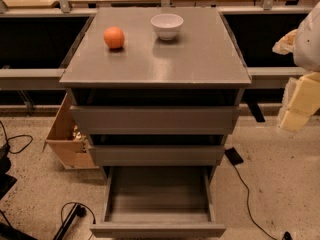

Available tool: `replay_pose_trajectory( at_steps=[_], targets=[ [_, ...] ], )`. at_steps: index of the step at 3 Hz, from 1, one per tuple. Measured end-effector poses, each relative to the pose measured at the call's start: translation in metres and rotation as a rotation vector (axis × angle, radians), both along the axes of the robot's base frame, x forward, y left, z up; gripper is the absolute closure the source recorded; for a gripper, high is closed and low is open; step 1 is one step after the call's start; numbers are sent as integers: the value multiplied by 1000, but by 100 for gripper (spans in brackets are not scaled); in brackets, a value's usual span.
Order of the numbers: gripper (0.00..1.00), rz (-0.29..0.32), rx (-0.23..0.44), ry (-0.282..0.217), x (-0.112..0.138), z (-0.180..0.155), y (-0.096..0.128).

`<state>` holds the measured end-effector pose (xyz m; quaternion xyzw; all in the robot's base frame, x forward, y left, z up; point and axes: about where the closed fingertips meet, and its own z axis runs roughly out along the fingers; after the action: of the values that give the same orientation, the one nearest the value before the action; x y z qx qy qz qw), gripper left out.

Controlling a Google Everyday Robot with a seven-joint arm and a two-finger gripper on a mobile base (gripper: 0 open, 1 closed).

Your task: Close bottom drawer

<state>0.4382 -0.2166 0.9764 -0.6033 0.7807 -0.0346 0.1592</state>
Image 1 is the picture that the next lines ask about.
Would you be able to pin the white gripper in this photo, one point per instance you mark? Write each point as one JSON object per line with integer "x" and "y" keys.
{"x": 309, "y": 44}

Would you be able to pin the grey bottom drawer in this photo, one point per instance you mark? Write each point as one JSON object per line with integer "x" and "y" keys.
{"x": 157, "y": 202}

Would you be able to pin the grey drawer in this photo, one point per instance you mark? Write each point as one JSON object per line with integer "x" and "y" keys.
{"x": 157, "y": 202}
{"x": 184, "y": 155}
{"x": 155, "y": 120}

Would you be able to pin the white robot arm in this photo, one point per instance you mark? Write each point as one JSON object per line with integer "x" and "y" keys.
{"x": 306, "y": 50}

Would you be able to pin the grey drawer cabinet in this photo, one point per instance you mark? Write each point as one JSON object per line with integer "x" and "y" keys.
{"x": 200, "y": 67}

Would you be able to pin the grey middle drawer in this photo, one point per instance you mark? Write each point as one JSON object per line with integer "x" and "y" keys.
{"x": 184, "y": 155}

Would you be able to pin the grey top drawer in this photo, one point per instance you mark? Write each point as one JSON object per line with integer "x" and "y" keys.
{"x": 155, "y": 120}

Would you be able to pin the black power adapter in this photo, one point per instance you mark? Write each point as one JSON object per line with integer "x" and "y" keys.
{"x": 233, "y": 156}

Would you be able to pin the white ceramic bowl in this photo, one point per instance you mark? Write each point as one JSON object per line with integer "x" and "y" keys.
{"x": 167, "y": 26}

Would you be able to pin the orange ball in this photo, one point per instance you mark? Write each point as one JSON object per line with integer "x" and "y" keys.
{"x": 114, "y": 37}

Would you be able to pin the cardboard box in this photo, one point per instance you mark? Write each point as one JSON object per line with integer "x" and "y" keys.
{"x": 70, "y": 148}

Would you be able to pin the black equipment left edge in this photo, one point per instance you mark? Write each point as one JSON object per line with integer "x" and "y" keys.
{"x": 7, "y": 231}

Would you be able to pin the grey metal rail frame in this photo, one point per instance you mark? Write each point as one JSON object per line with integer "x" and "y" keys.
{"x": 43, "y": 41}

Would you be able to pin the black stand with cable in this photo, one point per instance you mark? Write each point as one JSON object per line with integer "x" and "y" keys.
{"x": 77, "y": 210}

